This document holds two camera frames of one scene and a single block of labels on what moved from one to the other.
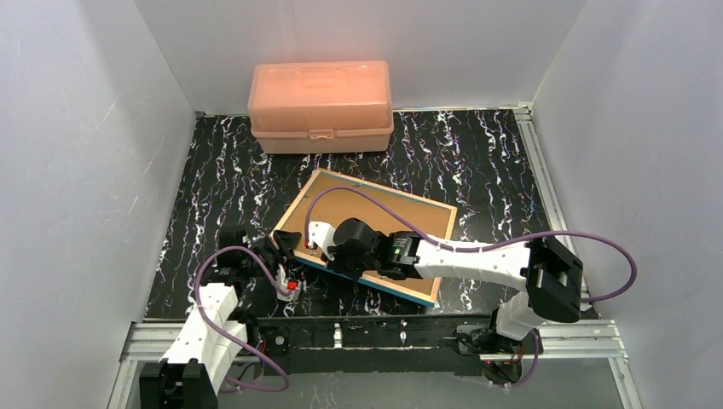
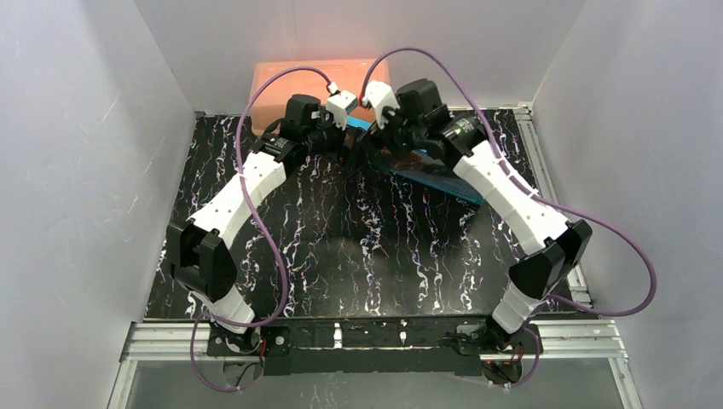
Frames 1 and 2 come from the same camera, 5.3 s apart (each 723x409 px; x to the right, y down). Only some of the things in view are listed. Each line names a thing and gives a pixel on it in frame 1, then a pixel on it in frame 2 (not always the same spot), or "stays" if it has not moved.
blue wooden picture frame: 373,233 -> 426,169
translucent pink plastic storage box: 321,106 stays
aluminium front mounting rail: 598,341 stays
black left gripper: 271,251 -> 333,136
